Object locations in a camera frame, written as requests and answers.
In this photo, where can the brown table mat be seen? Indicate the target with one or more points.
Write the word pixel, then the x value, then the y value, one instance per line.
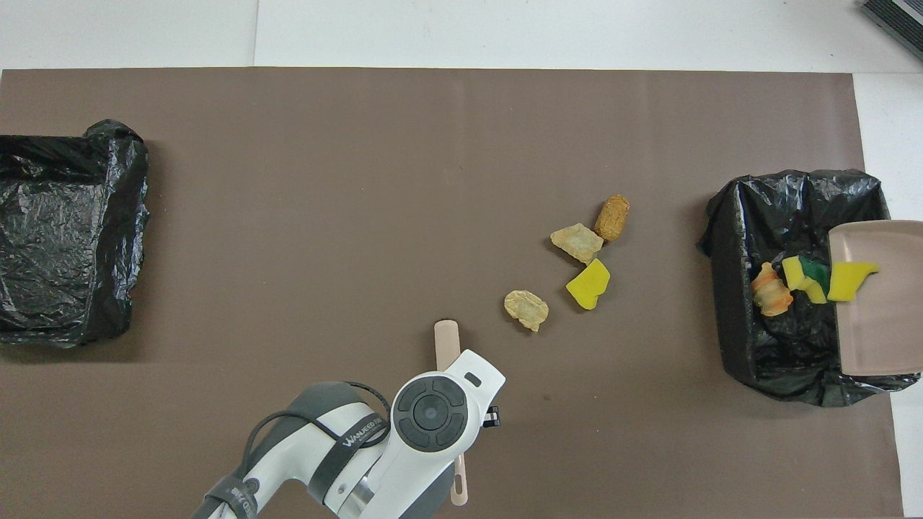
pixel 360 180

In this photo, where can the pale beige bread piece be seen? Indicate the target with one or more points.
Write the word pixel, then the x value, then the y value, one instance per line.
pixel 526 308

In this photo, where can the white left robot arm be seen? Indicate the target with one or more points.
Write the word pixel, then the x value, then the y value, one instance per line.
pixel 425 461

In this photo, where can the beige plastic dustpan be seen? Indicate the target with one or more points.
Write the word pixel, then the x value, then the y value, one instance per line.
pixel 887 324

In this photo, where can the orange striped bread piece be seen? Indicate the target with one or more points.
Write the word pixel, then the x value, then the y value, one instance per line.
pixel 771 292

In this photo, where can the pale green crusty piece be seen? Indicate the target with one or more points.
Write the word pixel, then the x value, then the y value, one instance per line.
pixel 577 243

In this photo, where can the dark grey ribbed device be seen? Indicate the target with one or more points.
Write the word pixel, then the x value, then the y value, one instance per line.
pixel 898 18

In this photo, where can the notched yellow sponge piece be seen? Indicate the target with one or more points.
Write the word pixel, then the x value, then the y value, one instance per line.
pixel 797 272

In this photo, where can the beige hand brush black bristles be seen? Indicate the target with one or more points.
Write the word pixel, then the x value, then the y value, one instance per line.
pixel 447 346

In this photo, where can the wedge yellow sponge piece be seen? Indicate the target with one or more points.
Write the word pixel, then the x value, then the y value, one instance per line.
pixel 849 282

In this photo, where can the brown fried nugget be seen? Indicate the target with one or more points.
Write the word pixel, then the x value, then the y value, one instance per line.
pixel 612 218

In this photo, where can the blocky yellow sponge piece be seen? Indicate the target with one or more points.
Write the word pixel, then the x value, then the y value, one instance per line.
pixel 588 285

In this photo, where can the black bag lined bin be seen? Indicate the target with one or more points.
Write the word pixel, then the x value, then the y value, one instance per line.
pixel 743 346
pixel 65 231

